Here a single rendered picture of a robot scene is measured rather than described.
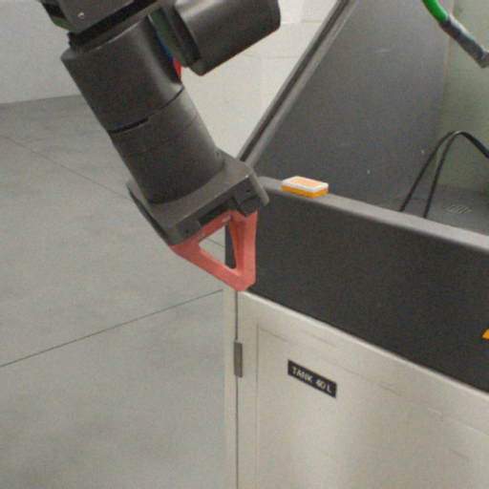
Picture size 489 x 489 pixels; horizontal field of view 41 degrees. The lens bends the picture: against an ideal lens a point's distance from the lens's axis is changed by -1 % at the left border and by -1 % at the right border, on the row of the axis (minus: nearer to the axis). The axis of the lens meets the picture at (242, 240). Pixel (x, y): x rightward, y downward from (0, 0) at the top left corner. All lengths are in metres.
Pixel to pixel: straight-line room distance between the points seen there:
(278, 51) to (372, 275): 2.91
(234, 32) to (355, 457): 0.65
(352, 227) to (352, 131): 0.31
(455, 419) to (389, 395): 0.09
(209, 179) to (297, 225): 0.42
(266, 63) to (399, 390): 2.91
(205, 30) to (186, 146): 0.07
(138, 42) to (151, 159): 0.07
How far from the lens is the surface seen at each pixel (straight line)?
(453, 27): 0.85
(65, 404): 2.10
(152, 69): 0.39
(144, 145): 0.39
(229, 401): 1.05
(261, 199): 0.41
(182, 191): 0.41
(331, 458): 0.95
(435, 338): 0.76
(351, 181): 1.08
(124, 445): 1.91
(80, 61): 0.38
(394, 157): 1.18
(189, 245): 0.42
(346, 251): 0.78
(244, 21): 0.40
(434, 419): 0.81
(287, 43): 3.64
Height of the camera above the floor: 1.20
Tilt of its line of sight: 22 degrees down
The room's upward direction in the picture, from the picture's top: straight up
